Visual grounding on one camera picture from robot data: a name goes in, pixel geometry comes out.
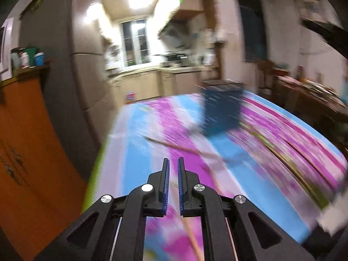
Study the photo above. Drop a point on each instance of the beige kitchen base cabinets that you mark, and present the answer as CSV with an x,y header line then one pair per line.
x,y
163,84

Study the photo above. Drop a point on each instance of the bottles on kitchen floor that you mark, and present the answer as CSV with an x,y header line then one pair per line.
x,y
130,97

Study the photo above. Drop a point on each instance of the framed wall picture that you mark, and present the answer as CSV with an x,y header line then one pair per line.
x,y
308,5

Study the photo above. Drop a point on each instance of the blue perforated utensil holder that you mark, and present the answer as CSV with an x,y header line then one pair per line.
x,y
222,108

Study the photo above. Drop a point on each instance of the steel range hood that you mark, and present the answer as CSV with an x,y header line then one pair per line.
x,y
174,32

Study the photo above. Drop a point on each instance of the blue and white tub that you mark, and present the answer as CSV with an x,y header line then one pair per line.
x,y
39,59

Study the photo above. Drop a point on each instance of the dark room window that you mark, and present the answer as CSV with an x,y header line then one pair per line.
x,y
252,30

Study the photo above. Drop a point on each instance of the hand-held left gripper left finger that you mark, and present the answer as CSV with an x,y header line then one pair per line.
x,y
165,195

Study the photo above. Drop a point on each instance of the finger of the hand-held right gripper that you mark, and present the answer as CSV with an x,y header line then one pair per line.
x,y
331,38

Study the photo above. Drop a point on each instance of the kitchen window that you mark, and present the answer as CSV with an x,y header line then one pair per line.
x,y
134,42

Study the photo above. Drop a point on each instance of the grey refrigerator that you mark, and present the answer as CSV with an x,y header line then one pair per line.
x,y
70,59

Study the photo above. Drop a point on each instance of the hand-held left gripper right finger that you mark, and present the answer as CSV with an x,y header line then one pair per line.
x,y
181,195

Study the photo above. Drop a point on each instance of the wooden dining table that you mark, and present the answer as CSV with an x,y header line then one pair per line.
x,y
310,98

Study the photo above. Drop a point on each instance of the floral striped tablecloth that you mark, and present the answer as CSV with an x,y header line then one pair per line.
x,y
141,152

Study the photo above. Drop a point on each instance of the single wooden chopstick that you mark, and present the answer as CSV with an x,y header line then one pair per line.
x,y
185,148

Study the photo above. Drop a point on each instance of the orange wooden cabinet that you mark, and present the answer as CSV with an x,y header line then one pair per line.
x,y
32,155

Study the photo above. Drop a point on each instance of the white microwave oven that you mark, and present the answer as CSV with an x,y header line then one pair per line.
x,y
5,49

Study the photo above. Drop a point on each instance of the wooden chair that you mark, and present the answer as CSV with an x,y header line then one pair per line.
x,y
267,73

